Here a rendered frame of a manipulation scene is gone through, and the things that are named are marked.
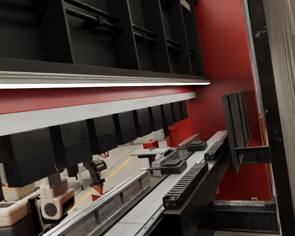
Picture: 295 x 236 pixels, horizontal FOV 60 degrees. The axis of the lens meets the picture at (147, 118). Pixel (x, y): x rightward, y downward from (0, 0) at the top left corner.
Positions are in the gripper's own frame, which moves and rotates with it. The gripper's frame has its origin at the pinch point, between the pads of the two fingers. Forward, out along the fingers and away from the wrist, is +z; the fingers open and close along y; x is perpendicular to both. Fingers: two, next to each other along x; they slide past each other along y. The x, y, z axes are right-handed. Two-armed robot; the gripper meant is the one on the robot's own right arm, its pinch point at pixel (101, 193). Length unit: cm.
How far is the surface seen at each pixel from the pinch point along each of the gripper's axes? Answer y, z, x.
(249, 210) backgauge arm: 99, 27, -12
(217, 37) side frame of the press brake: 86, -92, 126
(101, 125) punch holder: 62, -31, -39
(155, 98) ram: 56, -45, 24
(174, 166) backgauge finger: 71, -1, -10
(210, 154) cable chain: 83, 1, 11
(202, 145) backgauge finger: 67, -4, 38
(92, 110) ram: 64, -38, -43
